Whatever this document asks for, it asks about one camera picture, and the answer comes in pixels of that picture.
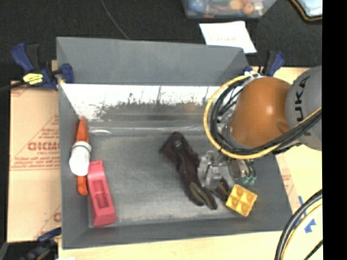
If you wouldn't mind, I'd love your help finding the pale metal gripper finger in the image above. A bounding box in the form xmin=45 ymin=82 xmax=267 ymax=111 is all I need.
xmin=215 ymin=172 xmax=226 ymax=191
xmin=202 ymin=171 xmax=216 ymax=190

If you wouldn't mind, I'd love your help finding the yellow toy brick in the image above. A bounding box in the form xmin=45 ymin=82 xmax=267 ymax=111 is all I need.
xmin=225 ymin=184 xmax=258 ymax=217

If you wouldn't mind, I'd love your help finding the dark brown glove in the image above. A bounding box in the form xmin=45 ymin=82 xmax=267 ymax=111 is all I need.
xmin=159 ymin=131 xmax=232 ymax=210

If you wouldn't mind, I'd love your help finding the grey metal bin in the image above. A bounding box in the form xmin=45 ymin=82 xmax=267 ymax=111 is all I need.
xmin=56 ymin=36 xmax=294 ymax=249

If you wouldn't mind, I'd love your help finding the pink flat block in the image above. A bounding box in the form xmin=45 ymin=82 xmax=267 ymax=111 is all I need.
xmin=87 ymin=159 xmax=118 ymax=228

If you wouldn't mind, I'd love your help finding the orange toy carrot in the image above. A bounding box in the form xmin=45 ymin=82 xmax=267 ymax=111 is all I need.
xmin=76 ymin=116 xmax=91 ymax=197

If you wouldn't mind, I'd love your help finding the brown cardboard board red print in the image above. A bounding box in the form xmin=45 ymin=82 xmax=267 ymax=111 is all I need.
xmin=7 ymin=60 xmax=300 ymax=244

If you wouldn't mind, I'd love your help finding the white bottle with green ring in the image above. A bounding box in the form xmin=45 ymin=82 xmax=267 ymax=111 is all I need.
xmin=68 ymin=141 xmax=93 ymax=177

